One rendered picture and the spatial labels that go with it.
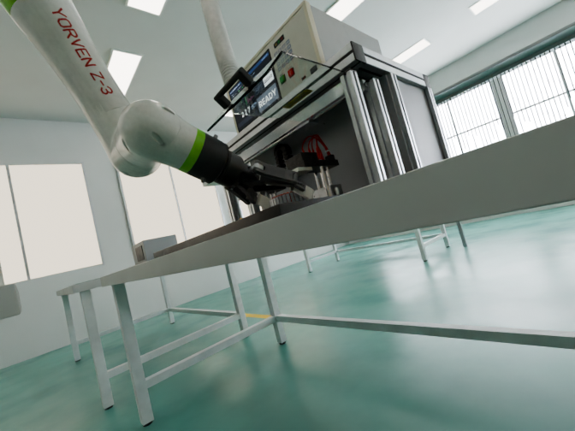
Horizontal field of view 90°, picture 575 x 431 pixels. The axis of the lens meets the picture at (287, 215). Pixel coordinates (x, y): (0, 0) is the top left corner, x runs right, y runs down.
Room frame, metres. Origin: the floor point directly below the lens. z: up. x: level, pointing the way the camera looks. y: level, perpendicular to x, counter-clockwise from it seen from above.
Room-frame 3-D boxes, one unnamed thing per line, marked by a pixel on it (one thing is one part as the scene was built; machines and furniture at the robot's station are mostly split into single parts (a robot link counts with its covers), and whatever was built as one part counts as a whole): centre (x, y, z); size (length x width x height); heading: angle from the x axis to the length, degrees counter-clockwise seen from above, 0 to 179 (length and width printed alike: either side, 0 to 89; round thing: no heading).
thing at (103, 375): (2.71, 1.52, 0.38); 1.85 x 1.10 x 0.75; 42
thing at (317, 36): (1.03, -0.18, 1.22); 0.44 x 0.39 x 0.20; 42
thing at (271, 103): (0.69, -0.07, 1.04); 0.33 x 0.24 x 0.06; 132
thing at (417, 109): (0.85, -0.45, 0.91); 0.28 x 0.03 x 0.32; 132
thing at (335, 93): (0.89, -0.01, 1.03); 0.62 x 0.01 x 0.03; 42
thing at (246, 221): (0.83, 0.05, 0.76); 0.64 x 0.47 x 0.02; 42
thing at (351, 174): (0.99, -0.13, 0.92); 0.66 x 0.01 x 0.30; 42
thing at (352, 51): (1.03, -0.17, 1.09); 0.68 x 0.44 x 0.05; 42
